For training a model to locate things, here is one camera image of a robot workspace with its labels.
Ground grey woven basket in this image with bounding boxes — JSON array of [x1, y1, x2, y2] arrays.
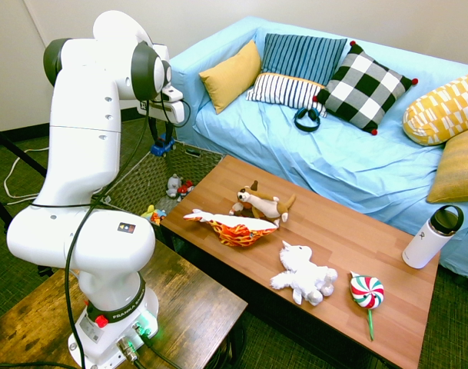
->
[[102, 140, 225, 231]]

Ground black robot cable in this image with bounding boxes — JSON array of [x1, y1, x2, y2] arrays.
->
[[63, 91, 192, 369]]

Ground white flame-print whale plush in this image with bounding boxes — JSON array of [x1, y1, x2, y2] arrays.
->
[[182, 208, 279, 248]]

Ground plain yellow pillow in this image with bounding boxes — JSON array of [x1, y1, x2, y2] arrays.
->
[[198, 39, 262, 115]]

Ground white floor cable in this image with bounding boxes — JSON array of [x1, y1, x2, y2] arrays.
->
[[3, 145, 50, 207]]

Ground black tripod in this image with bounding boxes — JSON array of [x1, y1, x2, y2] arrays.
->
[[0, 121, 48, 231]]

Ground white unicorn plush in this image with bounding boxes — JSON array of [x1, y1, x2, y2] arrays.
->
[[270, 240, 339, 307]]

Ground yellow white patterned bolster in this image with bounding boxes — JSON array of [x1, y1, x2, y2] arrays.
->
[[402, 68, 468, 147]]

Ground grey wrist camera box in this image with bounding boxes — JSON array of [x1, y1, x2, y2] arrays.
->
[[161, 86, 184, 103]]

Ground grey rhino plush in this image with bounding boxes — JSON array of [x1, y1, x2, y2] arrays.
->
[[165, 173, 184, 199]]

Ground white water bottle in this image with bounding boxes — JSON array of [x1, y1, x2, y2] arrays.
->
[[401, 204, 465, 270]]

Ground red green lollipop plush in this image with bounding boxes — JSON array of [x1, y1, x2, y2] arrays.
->
[[348, 271, 385, 342]]

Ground white navy striped pillow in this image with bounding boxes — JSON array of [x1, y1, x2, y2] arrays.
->
[[245, 72, 329, 118]]

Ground black base connector cable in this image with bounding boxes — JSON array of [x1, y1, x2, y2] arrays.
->
[[116, 324, 183, 369]]

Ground black white checkered pillow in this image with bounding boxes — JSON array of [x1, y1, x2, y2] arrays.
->
[[313, 40, 419, 136]]

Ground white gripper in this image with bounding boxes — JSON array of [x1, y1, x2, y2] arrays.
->
[[138, 98, 186, 144]]

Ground light blue covered sofa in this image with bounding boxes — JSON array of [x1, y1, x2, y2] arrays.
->
[[170, 15, 468, 281]]

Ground mustard ribbed pillow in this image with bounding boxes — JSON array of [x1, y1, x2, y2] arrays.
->
[[426, 125, 468, 204]]

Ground black teal headphones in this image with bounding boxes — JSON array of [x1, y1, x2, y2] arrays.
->
[[293, 106, 321, 134]]

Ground blue toy car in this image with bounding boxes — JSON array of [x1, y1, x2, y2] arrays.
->
[[149, 132, 177, 158]]

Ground teal striped pillow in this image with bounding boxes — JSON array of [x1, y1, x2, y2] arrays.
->
[[260, 32, 348, 86]]

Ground brown ferret plush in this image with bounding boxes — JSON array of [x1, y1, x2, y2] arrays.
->
[[236, 186, 297, 228]]

